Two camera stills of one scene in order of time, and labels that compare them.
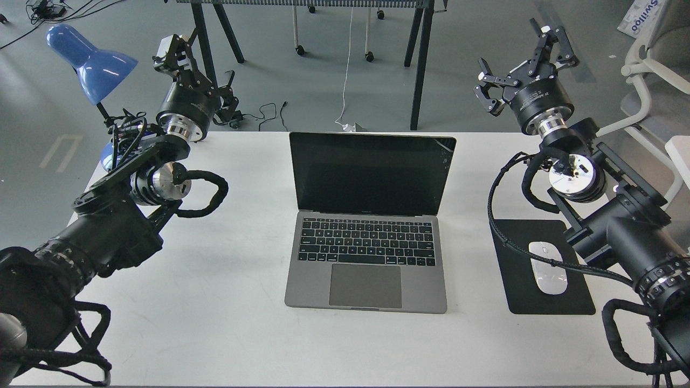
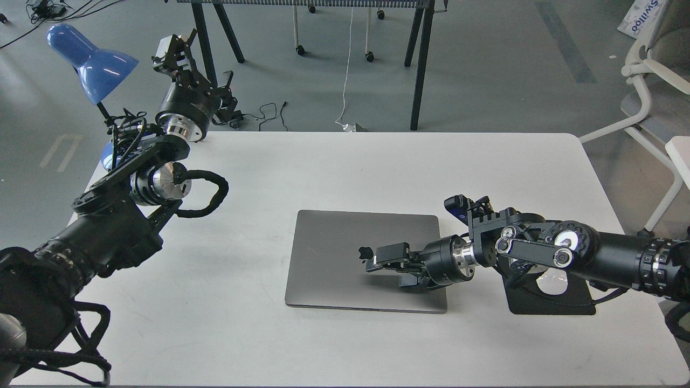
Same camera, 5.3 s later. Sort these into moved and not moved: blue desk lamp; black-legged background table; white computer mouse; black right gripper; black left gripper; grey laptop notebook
Moved: black right gripper; grey laptop notebook
Not moved: white computer mouse; blue desk lamp; black-legged background table; black left gripper
